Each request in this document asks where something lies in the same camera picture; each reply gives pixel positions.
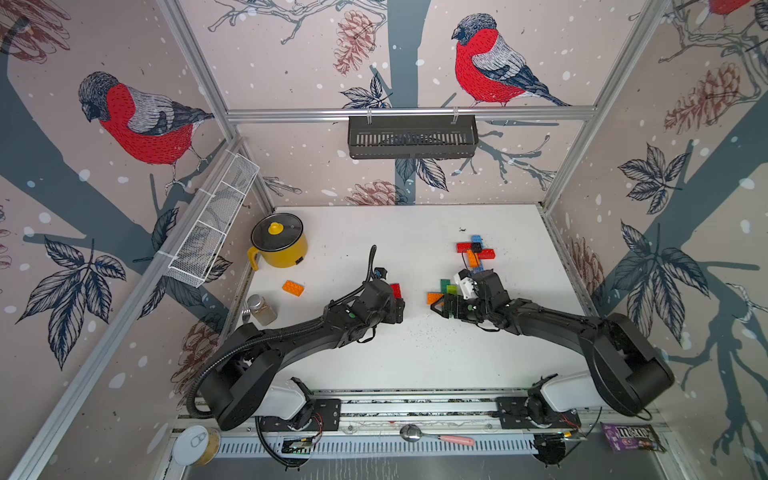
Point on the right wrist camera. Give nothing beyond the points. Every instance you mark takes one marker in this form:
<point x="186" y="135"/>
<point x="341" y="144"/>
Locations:
<point x="465" y="284"/>

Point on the red lego brick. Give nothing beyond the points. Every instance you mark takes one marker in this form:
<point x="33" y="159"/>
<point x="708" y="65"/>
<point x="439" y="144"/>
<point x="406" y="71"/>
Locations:
<point x="396" y="290"/>
<point x="486" y="254"/>
<point x="463" y="247"/>

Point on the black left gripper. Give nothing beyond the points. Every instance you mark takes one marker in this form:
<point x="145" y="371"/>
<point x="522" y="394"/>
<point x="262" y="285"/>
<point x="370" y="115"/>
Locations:
<point x="396" y="308"/>

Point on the yellow pot with black lid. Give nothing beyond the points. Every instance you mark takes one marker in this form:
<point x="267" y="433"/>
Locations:
<point x="280" y="240"/>

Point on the white wire mesh shelf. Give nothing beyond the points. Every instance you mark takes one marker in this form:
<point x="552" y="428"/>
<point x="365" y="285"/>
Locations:
<point x="192" y="260"/>

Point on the spoon with pink handle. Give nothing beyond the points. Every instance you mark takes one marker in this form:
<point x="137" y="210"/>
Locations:
<point x="412" y="433"/>

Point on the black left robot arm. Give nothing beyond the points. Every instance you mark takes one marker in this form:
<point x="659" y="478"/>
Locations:
<point x="236" y="383"/>

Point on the black hanging wire basket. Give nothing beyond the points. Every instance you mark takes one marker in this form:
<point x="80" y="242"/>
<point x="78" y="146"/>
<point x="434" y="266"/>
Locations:
<point x="412" y="137"/>

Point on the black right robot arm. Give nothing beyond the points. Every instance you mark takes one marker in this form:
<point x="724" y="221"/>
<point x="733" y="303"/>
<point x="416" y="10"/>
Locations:
<point x="624" y="371"/>

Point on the orange lego brick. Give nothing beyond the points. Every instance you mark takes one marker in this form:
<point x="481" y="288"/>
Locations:
<point x="432" y="298"/>
<point x="473" y="259"/>
<point x="293" y="288"/>

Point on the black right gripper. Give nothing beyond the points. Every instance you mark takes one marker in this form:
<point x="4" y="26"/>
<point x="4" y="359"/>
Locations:
<point x="448" y="306"/>

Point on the small glass spice jar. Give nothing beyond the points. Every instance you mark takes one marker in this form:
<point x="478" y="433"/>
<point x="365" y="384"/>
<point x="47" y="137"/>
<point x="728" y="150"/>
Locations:
<point x="260" y="310"/>

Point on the purple candy packet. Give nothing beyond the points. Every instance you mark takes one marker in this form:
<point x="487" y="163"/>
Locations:
<point x="632" y="437"/>

